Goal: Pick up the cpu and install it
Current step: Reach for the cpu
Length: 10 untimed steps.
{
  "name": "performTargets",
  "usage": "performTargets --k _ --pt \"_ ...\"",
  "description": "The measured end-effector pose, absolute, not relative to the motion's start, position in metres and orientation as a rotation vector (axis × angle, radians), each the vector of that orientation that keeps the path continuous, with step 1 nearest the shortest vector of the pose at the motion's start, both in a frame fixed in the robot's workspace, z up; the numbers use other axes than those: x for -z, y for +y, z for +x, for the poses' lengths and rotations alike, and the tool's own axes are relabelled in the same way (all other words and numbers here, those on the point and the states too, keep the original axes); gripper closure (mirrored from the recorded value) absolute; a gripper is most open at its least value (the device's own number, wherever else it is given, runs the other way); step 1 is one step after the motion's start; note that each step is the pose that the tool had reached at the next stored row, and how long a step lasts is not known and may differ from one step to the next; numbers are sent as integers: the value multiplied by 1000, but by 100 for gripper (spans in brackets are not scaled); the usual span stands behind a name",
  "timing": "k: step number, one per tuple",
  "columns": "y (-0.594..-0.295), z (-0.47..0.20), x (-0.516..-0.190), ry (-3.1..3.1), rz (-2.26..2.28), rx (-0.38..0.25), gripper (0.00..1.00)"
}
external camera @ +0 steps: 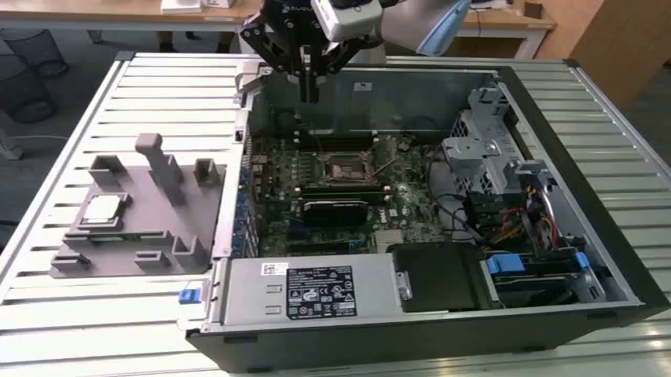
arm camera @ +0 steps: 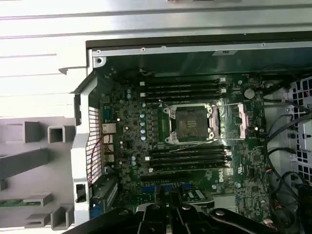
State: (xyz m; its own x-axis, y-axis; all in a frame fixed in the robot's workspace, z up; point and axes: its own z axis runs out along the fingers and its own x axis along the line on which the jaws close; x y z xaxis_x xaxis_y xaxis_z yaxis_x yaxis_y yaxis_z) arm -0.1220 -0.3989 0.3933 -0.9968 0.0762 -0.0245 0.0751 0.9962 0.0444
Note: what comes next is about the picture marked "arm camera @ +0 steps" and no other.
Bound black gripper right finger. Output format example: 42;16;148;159
172;189;278;234

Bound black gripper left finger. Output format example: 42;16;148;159
70;190;173;234

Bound metal socket cover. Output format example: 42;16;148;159
208;102;250;140

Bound CPU socket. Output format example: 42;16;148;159
163;102;220;144

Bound silver chipset heatsink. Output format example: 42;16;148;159
211;195;239;215

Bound black expansion slot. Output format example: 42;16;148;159
140;172;189;181

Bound RAM slot black clips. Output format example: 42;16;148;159
149;157;231;166
145;83;220;92
148;146;231;155
145;94;220;103

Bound green motherboard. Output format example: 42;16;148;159
98;73;271;220

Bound black open PC case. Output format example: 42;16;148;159
70;31;312;234

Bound green RAM stick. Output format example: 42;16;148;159
0;198;43;208

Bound silver drive cage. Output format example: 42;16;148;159
284;74;312;178

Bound grey parts rack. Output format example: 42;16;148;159
0;117;76;230

